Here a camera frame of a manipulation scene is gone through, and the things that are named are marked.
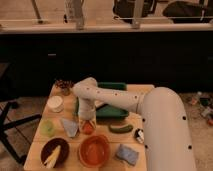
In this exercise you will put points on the grey triangular cloth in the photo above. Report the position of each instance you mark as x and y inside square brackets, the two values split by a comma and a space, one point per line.
[70, 127]

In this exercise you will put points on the dark brown bowl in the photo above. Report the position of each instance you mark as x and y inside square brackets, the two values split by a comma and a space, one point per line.
[50, 146]

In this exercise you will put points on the white paper cup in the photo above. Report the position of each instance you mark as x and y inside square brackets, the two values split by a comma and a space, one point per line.
[55, 104]

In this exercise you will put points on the white black dish brush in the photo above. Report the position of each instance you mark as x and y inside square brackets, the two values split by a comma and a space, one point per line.
[139, 136]

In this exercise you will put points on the blue sponge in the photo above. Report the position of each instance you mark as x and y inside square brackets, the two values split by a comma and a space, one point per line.
[128, 154]

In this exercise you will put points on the green plastic tray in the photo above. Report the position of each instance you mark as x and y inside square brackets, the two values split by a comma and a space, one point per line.
[113, 110]

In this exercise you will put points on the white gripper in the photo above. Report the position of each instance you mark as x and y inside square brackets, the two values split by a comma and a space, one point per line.
[86, 111]

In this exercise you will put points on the green cucumber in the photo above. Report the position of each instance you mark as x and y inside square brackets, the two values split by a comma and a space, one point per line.
[119, 130]

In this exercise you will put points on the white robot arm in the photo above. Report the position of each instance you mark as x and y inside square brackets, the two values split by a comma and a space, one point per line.
[165, 126]

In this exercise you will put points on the green round lid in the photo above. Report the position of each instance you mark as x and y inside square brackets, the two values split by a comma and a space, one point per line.
[47, 128]

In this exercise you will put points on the orange bowl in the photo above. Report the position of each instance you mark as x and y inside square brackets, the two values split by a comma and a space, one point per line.
[94, 151]

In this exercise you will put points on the black office chair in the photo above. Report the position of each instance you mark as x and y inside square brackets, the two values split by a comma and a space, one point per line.
[10, 104]

